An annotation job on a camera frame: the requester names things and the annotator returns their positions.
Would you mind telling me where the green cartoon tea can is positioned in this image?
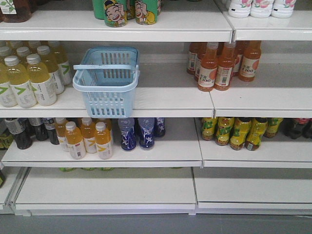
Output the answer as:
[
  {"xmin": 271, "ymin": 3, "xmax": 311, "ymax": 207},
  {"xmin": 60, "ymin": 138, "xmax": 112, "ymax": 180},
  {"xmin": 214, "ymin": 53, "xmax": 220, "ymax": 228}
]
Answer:
[
  {"xmin": 135, "ymin": 0, "xmax": 157, "ymax": 25},
  {"xmin": 103, "ymin": 0, "xmax": 127, "ymax": 27}
]

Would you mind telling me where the blue sports drink bottle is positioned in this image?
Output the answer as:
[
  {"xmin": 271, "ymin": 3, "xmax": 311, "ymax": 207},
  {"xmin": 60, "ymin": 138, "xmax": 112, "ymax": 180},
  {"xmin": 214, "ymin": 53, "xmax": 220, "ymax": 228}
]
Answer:
[
  {"xmin": 138, "ymin": 117, "xmax": 155, "ymax": 150},
  {"xmin": 118, "ymin": 117, "xmax": 136, "ymax": 151},
  {"xmin": 154, "ymin": 117, "xmax": 166, "ymax": 137}
]

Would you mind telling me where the orange juice bottle front left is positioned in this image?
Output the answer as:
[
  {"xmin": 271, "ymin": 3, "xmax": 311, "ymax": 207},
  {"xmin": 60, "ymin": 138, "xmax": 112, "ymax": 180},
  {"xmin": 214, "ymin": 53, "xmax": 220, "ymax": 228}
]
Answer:
[{"xmin": 197, "ymin": 42, "xmax": 218, "ymax": 92}]

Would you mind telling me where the dark tea bottle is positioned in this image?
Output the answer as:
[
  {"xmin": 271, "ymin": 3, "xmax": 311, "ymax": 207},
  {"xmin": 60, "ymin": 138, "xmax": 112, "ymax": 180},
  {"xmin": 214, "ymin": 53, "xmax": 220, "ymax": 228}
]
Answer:
[{"xmin": 4, "ymin": 118, "xmax": 32, "ymax": 150}]

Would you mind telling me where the orange vitamin drink bottle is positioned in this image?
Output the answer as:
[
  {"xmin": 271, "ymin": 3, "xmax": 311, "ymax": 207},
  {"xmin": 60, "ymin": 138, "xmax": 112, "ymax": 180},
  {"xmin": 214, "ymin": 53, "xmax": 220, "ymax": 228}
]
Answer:
[
  {"xmin": 80, "ymin": 117, "xmax": 97, "ymax": 154},
  {"xmin": 95, "ymin": 122, "xmax": 113, "ymax": 159},
  {"xmin": 65, "ymin": 121, "xmax": 86, "ymax": 159}
]

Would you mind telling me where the orange juice bottle front middle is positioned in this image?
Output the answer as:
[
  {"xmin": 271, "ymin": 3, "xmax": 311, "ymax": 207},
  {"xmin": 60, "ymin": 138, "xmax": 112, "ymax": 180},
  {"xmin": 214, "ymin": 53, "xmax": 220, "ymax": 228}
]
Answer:
[{"xmin": 214, "ymin": 42, "xmax": 236, "ymax": 91}]

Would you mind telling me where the orange juice bottle right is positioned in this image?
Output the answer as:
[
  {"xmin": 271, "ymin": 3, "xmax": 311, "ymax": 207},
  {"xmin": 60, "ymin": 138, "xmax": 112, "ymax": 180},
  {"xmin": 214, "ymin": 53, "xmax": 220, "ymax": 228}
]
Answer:
[{"xmin": 238, "ymin": 40, "xmax": 261, "ymax": 82}]

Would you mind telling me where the white peach drink bottle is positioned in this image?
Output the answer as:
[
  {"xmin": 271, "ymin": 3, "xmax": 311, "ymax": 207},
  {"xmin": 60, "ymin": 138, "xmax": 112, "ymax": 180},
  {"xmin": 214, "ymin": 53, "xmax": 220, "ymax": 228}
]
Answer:
[
  {"xmin": 250, "ymin": 0, "xmax": 274, "ymax": 19},
  {"xmin": 228, "ymin": 0, "xmax": 252, "ymax": 19}
]

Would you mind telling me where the orange juice bottle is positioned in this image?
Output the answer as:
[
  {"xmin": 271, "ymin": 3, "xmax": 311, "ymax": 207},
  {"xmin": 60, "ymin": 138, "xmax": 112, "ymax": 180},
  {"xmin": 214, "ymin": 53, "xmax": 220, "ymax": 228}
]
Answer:
[
  {"xmin": 214, "ymin": 42, "xmax": 236, "ymax": 91},
  {"xmin": 197, "ymin": 42, "xmax": 218, "ymax": 92},
  {"xmin": 238, "ymin": 40, "xmax": 261, "ymax": 82}
]

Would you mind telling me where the yellow lemon tea bottle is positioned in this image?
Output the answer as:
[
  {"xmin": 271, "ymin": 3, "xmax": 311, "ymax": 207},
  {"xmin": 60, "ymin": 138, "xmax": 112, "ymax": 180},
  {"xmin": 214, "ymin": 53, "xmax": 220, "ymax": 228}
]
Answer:
[
  {"xmin": 230, "ymin": 117, "xmax": 252, "ymax": 151},
  {"xmin": 215, "ymin": 117, "xmax": 235, "ymax": 146},
  {"xmin": 201, "ymin": 117, "xmax": 218, "ymax": 140},
  {"xmin": 245, "ymin": 117, "xmax": 268, "ymax": 151}
]

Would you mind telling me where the light blue plastic basket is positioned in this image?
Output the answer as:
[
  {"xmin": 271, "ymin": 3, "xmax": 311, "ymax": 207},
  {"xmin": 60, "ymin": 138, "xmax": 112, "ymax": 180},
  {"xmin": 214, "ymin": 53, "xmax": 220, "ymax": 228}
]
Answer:
[{"xmin": 73, "ymin": 46, "xmax": 140, "ymax": 118}]

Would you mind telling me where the pale yellow drink bottle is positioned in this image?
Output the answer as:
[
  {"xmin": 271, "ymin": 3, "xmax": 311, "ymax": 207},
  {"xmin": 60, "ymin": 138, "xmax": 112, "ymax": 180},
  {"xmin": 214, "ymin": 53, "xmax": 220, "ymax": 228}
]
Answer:
[
  {"xmin": 4, "ymin": 56, "xmax": 37, "ymax": 108},
  {"xmin": 26, "ymin": 54, "xmax": 57, "ymax": 106}
]

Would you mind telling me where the white metal shelving unit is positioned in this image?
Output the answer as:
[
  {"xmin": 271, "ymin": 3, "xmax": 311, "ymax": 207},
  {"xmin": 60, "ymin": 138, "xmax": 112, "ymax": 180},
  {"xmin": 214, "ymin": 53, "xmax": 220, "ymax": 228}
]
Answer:
[{"xmin": 0, "ymin": 0, "xmax": 312, "ymax": 216}]

